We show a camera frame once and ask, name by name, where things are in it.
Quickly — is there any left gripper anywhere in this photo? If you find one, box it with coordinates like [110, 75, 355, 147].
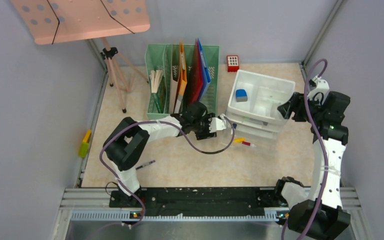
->
[191, 113, 217, 140]

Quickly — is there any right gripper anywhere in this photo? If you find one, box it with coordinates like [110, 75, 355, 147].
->
[277, 92, 325, 124]

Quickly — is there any yellow dropper bottle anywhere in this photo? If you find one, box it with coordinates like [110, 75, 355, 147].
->
[233, 137, 246, 143]

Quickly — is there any clear plastic drawer unit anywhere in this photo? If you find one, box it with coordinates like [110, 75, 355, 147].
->
[225, 70, 296, 153]

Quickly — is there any red translucent file folder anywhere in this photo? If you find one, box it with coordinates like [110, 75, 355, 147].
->
[187, 38, 203, 106]

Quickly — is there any green children's book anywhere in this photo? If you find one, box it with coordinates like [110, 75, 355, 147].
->
[149, 69, 164, 114]

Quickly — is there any green file rack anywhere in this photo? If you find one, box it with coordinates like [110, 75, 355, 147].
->
[145, 44, 220, 120]

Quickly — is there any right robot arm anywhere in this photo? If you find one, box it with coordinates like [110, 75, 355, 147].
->
[273, 91, 351, 240]

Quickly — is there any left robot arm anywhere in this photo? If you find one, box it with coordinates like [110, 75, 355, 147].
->
[103, 101, 217, 207]

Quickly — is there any red dropper bottle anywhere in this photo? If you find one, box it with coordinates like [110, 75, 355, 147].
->
[241, 141, 256, 148]

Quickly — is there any orange file folder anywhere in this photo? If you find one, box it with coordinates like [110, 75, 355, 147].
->
[173, 41, 187, 114]

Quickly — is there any blue eraser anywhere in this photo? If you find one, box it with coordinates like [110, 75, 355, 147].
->
[235, 88, 248, 103]

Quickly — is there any dark pen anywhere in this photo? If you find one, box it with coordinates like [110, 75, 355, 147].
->
[135, 160, 156, 170]

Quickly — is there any red small box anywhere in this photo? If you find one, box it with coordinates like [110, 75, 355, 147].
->
[226, 55, 240, 73]

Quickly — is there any pink lamp stand pole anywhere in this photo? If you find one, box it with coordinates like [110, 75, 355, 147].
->
[100, 37, 149, 114]

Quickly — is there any black lamp clamp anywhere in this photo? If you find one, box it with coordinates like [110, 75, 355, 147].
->
[100, 47, 118, 60]

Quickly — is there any yellow green clamp tool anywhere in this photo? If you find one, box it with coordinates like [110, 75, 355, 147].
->
[78, 129, 92, 158]

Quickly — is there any pink perforated lamp panel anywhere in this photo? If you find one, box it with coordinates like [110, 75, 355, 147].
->
[11, 0, 151, 45]

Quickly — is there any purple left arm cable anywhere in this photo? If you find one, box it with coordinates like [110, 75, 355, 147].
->
[99, 115, 237, 229]

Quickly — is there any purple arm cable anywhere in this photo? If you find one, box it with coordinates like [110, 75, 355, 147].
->
[280, 58, 330, 240]
[99, 115, 237, 229]

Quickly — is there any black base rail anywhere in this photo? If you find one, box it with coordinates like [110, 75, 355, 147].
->
[109, 187, 289, 222]

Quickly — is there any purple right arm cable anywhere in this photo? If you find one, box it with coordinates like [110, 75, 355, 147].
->
[280, 58, 330, 240]

